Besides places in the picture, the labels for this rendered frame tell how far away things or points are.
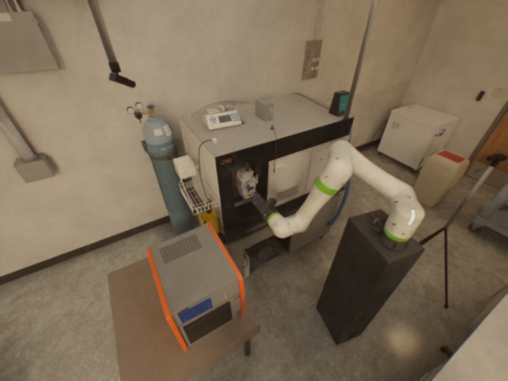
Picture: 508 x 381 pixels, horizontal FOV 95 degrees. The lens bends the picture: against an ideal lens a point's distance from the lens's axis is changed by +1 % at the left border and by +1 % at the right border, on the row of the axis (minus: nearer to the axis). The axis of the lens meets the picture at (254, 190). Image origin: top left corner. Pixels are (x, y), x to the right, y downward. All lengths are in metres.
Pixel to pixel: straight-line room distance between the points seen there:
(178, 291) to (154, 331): 0.47
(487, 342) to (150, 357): 1.65
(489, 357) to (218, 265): 1.30
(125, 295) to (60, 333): 1.07
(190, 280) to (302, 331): 1.34
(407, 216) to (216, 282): 0.93
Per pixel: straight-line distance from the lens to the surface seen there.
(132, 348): 1.64
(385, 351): 2.47
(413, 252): 1.48
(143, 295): 1.75
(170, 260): 1.30
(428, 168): 3.66
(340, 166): 1.11
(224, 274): 1.20
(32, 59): 2.23
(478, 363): 1.63
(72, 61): 2.31
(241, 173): 1.50
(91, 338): 2.63
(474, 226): 3.79
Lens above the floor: 2.15
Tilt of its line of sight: 39 degrees down
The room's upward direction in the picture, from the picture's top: straight up
